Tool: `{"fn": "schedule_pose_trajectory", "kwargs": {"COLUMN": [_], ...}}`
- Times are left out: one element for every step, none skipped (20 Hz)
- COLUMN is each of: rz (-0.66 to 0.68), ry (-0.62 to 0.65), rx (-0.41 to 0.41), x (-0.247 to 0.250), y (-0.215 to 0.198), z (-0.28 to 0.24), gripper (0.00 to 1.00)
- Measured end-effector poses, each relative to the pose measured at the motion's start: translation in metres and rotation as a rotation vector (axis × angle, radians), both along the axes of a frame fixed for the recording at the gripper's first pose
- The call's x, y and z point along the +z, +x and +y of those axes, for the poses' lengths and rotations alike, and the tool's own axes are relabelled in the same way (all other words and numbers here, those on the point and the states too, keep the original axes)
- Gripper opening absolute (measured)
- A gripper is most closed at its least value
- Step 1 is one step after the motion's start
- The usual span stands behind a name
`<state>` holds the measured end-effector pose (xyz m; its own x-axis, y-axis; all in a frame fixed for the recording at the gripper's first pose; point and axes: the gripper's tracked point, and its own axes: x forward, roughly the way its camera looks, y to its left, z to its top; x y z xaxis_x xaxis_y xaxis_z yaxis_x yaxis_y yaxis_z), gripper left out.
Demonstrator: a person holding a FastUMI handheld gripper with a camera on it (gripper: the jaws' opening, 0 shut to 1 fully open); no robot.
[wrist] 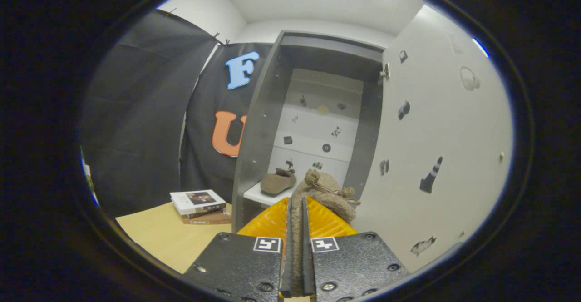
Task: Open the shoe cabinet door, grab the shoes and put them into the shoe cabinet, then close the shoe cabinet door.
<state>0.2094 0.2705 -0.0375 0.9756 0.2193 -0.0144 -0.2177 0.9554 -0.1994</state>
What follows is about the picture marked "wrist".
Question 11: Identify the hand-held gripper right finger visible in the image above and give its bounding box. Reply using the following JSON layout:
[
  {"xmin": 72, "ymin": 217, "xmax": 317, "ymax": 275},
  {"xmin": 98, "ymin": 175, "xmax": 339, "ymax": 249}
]
[{"xmin": 302, "ymin": 197, "xmax": 411, "ymax": 302}]

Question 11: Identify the brown fuzzy shoe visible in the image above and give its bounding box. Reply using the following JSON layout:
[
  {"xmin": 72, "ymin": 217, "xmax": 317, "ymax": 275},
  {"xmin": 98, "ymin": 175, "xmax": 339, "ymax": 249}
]
[
  {"xmin": 290, "ymin": 169, "xmax": 362, "ymax": 293},
  {"xmin": 260, "ymin": 168, "xmax": 298, "ymax": 197}
]

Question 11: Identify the light grey shoe cabinet door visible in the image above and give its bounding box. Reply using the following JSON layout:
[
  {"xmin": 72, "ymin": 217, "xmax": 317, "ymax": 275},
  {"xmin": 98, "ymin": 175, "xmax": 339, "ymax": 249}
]
[{"xmin": 352, "ymin": 5, "xmax": 513, "ymax": 273}]

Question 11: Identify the black backdrop cloth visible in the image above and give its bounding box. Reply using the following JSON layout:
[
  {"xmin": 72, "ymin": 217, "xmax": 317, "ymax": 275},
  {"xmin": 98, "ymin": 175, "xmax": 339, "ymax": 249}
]
[{"xmin": 79, "ymin": 9, "xmax": 273, "ymax": 218}]

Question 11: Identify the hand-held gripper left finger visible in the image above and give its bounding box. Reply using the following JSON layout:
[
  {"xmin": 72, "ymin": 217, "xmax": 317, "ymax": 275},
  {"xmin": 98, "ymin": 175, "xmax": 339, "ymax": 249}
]
[{"xmin": 182, "ymin": 197, "xmax": 293, "ymax": 302}]

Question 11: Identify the brown book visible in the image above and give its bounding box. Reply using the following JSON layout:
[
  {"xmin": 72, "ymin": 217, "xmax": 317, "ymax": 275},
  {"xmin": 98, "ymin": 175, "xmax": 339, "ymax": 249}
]
[{"xmin": 182, "ymin": 208, "xmax": 232, "ymax": 225}]

